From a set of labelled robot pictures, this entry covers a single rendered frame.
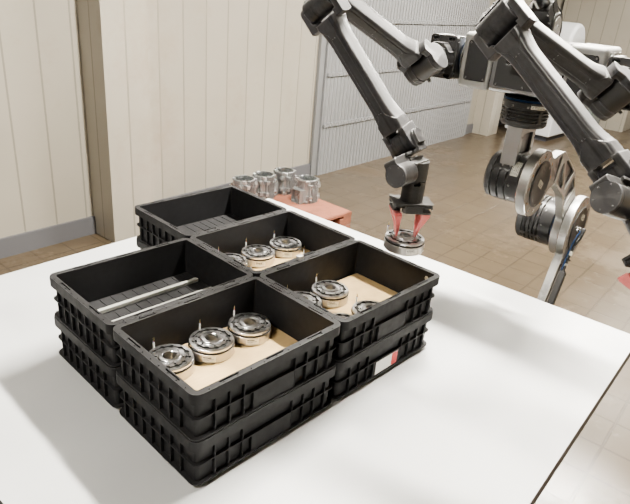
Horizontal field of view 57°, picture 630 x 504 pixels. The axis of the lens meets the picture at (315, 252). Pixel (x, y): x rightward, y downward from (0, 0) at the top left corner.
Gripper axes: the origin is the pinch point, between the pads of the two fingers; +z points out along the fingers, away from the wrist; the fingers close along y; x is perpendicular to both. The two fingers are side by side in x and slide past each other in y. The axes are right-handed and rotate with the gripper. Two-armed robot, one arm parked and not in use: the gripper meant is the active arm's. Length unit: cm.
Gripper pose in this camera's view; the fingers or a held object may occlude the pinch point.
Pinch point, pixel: (405, 232)
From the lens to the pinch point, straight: 153.8
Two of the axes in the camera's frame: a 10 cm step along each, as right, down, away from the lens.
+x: -1.0, -4.3, 9.0
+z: -0.9, 9.0, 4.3
